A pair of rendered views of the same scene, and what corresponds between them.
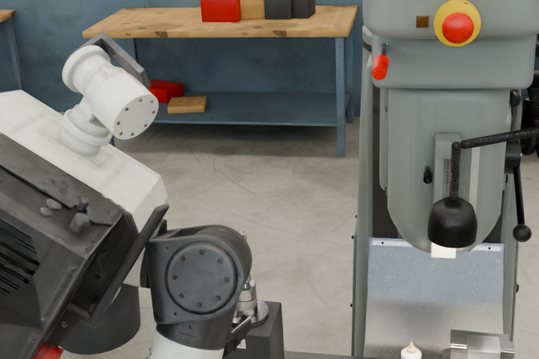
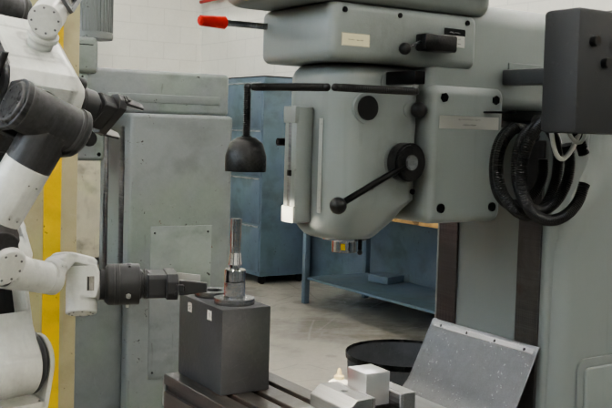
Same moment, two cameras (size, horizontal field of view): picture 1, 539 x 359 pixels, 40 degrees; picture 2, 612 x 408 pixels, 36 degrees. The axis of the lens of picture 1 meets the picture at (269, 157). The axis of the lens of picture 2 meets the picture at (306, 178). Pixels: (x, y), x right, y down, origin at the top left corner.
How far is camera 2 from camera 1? 1.58 m
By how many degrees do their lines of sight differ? 47
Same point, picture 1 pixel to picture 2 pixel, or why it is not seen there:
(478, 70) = (305, 41)
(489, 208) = (333, 186)
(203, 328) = (17, 145)
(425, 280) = (458, 372)
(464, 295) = (484, 395)
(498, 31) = not seen: outside the picture
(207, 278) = (12, 101)
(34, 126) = (21, 30)
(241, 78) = not seen: outside the picture
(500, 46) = (315, 18)
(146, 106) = (50, 14)
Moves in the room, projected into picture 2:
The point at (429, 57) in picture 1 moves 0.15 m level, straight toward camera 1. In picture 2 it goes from (284, 33) to (210, 25)
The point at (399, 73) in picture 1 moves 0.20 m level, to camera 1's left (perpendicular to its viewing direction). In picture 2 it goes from (270, 47) to (203, 52)
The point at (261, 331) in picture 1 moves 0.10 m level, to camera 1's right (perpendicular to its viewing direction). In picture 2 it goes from (224, 308) to (256, 315)
